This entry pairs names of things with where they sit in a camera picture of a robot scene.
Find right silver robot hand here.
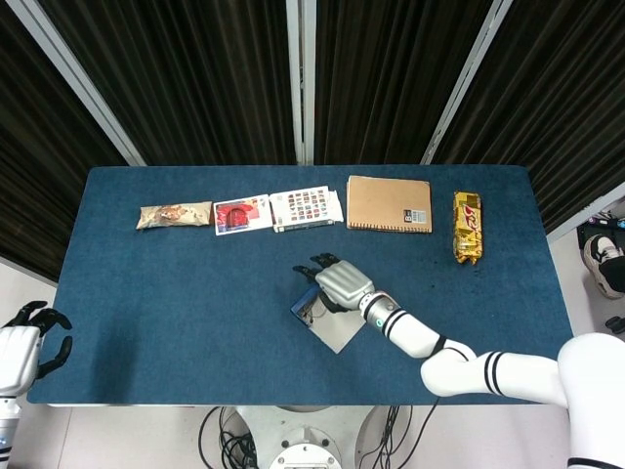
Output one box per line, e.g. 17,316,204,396
292,252,377,315

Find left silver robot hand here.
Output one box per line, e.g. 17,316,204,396
0,300,74,395

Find thin metal frame eyeglasses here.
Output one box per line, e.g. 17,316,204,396
298,294,336,328

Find white and blue box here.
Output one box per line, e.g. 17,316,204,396
289,287,370,356

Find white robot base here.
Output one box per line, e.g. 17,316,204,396
232,404,393,469

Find white stamp print book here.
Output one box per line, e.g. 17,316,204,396
269,184,346,235

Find brown spiral notebook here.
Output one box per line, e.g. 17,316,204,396
345,174,435,236

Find red white card packet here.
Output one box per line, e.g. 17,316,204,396
212,193,273,237

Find gold snack bag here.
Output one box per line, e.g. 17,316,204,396
451,190,486,267

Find blue velvet table cloth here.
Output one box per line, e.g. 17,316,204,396
25,164,574,406

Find beige snack bag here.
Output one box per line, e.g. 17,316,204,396
135,200,215,232

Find dark pleated partition panel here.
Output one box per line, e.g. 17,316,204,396
313,0,482,166
38,0,300,168
0,0,131,283
431,0,625,236

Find black and white shoe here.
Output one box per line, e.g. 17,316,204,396
582,233,625,301

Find black cable bundle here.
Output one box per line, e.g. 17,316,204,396
357,403,440,469
198,405,260,469

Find white partition frame post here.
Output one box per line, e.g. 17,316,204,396
8,0,147,168
420,0,515,166
284,0,318,166

